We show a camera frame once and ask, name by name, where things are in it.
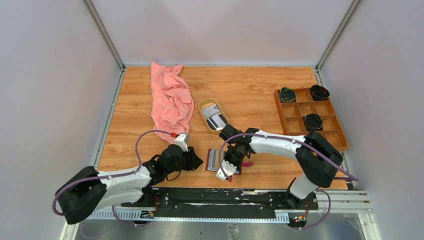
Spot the gold striped credit card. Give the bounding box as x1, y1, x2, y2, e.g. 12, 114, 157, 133
208, 149, 220, 172

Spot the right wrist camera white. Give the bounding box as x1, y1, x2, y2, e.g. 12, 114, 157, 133
215, 160, 237, 182

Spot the white VIP card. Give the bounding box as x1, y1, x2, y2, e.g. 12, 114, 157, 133
201, 104, 220, 119

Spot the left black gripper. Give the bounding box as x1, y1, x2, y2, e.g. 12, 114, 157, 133
165, 145, 203, 175

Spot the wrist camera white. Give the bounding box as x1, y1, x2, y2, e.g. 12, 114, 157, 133
215, 160, 237, 182
174, 132, 190, 152

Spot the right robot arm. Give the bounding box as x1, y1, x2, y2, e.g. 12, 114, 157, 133
216, 124, 343, 209

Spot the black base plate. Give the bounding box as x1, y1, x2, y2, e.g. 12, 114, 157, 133
121, 187, 319, 220

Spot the aluminium frame rail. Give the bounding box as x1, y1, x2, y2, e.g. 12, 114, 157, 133
87, 187, 372, 223

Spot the black round cap middle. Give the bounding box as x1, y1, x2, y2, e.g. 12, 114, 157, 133
303, 113, 323, 131

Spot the yellow oval tray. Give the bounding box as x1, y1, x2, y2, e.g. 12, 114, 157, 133
198, 98, 230, 135

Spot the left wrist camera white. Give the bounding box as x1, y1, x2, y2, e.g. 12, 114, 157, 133
174, 132, 190, 152

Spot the grey striped credit card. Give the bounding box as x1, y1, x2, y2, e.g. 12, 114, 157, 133
206, 114, 228, 131

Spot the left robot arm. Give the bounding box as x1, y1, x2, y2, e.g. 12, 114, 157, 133
52, 144, 203, 225

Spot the red leather card holder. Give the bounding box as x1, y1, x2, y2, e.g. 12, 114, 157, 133
205, 148, 254, 175

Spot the pink cloth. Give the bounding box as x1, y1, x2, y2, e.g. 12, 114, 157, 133
150, 62, 195, 144

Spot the black green round cap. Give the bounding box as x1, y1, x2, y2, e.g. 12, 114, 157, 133
279, 87, 296, 103

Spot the black round cap top right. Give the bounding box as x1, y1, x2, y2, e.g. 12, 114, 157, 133
309, 84, 330, 101

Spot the brown compartment organizer tray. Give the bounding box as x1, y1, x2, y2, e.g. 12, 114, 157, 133
274, 85, 350, 152

